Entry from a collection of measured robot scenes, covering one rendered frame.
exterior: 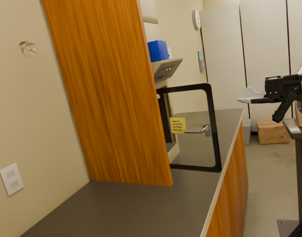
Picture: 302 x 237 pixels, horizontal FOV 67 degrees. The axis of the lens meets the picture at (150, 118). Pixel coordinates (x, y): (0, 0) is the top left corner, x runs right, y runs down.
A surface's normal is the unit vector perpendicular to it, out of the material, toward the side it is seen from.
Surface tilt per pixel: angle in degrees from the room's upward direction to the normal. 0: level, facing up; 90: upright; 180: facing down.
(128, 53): 90
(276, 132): 88
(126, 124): 90
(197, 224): 0
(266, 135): 92
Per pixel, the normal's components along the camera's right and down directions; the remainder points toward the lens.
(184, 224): -0.18, -0.96
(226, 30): -0.43, 0.29
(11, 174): 0.88, -0.07
